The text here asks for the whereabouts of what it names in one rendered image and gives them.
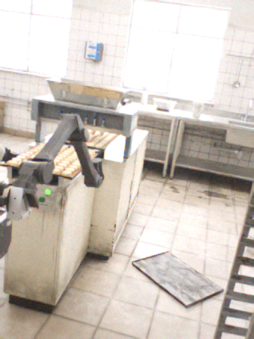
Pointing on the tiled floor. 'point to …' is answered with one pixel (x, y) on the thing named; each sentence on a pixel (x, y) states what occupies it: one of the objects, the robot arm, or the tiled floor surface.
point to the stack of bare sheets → (178, 278)
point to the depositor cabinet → (114, 196)
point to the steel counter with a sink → (210, 117)
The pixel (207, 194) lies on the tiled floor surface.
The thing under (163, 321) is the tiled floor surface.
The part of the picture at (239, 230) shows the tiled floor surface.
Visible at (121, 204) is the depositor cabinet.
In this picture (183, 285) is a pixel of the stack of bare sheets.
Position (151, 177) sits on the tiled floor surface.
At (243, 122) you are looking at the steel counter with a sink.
